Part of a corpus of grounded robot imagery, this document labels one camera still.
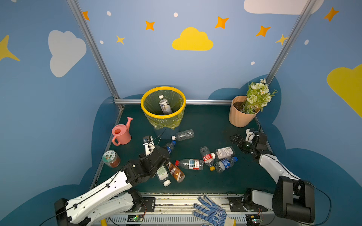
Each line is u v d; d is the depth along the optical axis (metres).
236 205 0.74
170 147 0.93
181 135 0.99
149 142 0.60
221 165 0.88
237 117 1.00
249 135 0.79
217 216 0.70
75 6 0.68
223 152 0.91
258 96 0.91
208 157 0.86
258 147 0.69
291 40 0.81
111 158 0.82
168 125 0.84
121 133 0.91
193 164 0.83
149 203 0.75
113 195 0.45
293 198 0.42
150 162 0.52
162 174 0.82
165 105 0.96
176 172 0.80
